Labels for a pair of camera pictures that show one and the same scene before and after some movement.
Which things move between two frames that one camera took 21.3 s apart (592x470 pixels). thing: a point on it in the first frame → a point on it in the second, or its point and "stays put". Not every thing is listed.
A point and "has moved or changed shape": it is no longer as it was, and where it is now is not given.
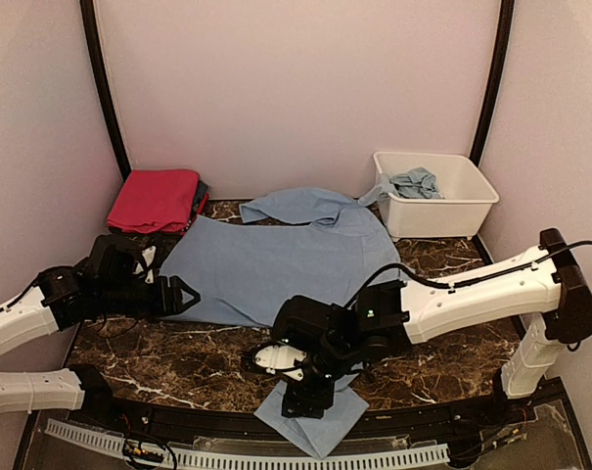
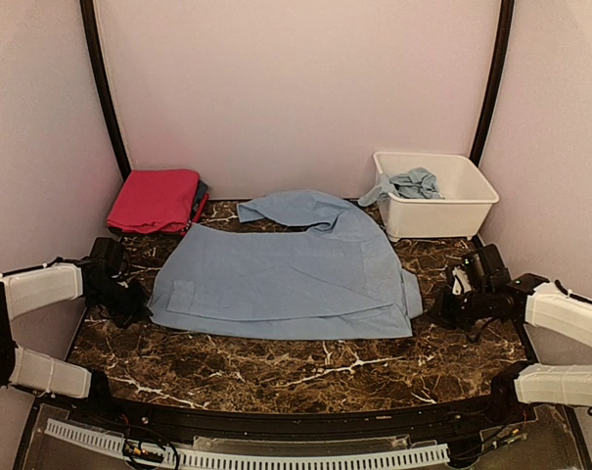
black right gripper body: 302,399 → 465,310
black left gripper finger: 188,305 → 127,320
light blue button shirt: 297,242 has moved or changed shape
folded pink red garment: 156,201 stays put
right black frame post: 495,81 stays put
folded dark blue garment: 202,190 stays put
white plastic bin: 463,212 stays put
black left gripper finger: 177,282 → 138,296
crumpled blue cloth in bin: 418,182 stays put
